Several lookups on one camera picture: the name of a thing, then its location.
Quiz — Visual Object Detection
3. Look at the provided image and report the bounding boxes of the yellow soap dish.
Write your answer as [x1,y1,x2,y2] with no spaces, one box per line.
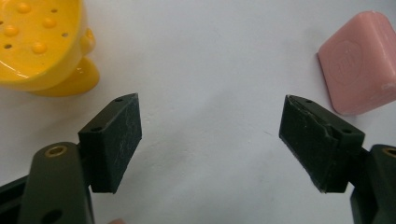
[0,0,101,98]

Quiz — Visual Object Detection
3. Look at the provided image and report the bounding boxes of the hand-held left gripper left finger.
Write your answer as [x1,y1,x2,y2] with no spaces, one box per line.
[78,92,143,195]

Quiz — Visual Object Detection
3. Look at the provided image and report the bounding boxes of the pink soap bar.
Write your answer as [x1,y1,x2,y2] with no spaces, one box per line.
[317,10,396,117]

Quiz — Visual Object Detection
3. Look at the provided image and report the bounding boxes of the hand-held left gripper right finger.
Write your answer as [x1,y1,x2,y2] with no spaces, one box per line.
[278,94,366,194]

